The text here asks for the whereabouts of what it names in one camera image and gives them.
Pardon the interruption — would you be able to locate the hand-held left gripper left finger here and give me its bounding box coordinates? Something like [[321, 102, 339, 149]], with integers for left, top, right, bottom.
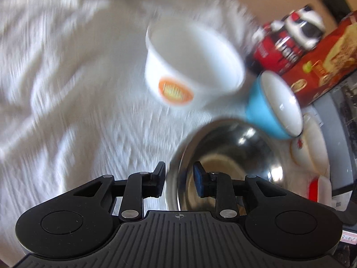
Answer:
[[73, 161, 166, 220]]

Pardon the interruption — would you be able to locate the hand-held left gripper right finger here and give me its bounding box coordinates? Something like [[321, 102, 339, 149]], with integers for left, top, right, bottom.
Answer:
[[193, 161, 282, 220]]

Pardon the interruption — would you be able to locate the stainless steel bowl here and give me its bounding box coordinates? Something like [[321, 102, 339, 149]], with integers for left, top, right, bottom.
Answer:
[[167, 119, 293, 211]]

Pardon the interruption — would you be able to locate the blue bowl with white inside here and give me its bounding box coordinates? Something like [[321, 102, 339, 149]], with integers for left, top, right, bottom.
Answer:
[[243, 70, 305, 140]]

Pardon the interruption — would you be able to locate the white bowl with orange logo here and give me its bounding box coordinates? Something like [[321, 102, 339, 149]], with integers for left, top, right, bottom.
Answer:
[[144, 19, 246, 110]]

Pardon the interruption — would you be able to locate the small white plate red mark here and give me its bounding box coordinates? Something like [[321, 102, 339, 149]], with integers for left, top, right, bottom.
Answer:
[[289, 138, 311, 168]]

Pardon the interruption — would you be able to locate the red lidded plastic container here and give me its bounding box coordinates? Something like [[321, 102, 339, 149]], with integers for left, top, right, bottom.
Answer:
[[307, 176, 333, 208]]

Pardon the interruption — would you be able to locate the white woven tablecloth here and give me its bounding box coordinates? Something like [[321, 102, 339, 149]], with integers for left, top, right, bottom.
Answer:
[[0, 0, 310, 257]]

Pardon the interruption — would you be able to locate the red and white toy car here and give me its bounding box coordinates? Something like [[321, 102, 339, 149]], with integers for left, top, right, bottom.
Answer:
[[252, 4, 327, 74]]

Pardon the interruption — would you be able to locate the grey appliance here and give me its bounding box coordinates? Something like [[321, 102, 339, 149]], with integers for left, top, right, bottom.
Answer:
[[312, 80, 357, 226]]

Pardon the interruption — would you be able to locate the red cardboard box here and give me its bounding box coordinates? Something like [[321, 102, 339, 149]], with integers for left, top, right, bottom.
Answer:
[[280, 11, 357, 107]]

